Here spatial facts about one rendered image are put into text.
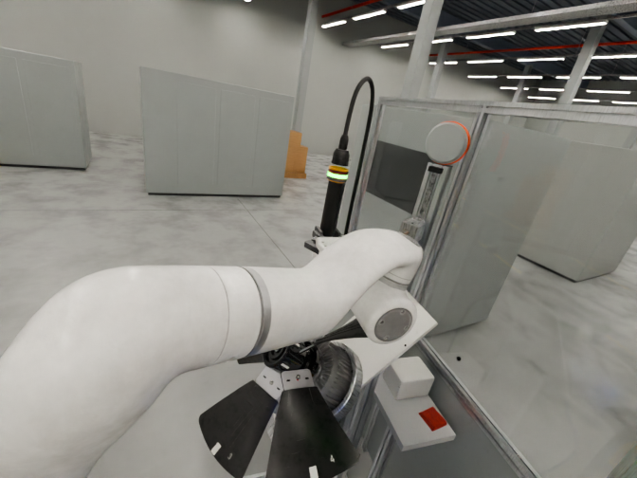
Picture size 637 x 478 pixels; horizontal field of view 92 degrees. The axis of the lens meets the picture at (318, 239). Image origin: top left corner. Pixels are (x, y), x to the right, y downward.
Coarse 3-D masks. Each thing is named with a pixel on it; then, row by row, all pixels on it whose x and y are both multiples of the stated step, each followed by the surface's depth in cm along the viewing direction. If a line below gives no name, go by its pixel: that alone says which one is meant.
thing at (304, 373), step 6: (282, 372) 91; (288, 372) 91; (294, 372) 92; (300, 372) 92; (306, 372) 92; (282, 378) 89; (288, 378) 89; (294, 378) 90; (300, 378) 90; (312, 378) 91; (288, 384) 88; (294, 384) 88; (300, 384) 89; (306, 384) 89; (312, 384) 89
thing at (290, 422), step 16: (288, 400) 83; (304, 400) 84; (320, 400) 85; (288, 416) 80; (304, 416) 80; (320, 416) 80; (288, 432) 77; (304, 432) 76; (320, 432) 77; (336, 432) 77; (272, 448) 75; (288, 448) 74; (304, 448) 74; (320, 448) 74; (336, 448) 74; (352, 448) 74; (272, 464) 72; (288, 464) 71; (304, 464) 71; (320, 464) 71; (336, 464) 71; (352, 464) 70
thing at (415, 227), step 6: (402, 222) 120; (408, 222) 121; (414, 222) 122; (420, 222) 124; (402, 228) 121; (408, 228) 120; (414, 228) 118; (420, 228) 119; (408, 234) 120; (414, 234) 118; (420, 234) 123
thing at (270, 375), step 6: (264, 372) 97; (270, 372) 97; (258, 378) 96; (264, 378) 96; (270, 378) 96; (276, 378) 96; (264, 384) 96; (276, 384) 96; (264, 390) 95; (270, 390) 96; (276, 390) 96; (282, 390) 95; (276, 396) 95
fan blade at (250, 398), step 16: (256, 384) 96; (224, 400) 96; (240, 400) 95; (256, 400) 94; (272, 400) 94; (208, 416) 96; (224, 416) 94; (240, 416) 93; (256, 416) 93; (208, 432) 94; (224, 432) 93; (240, 432) 92; (256, 432) 92; (224, 448) 91; (240, 448) 90; (256, 448) 90; (224, 464) 89; (240, 464) 89
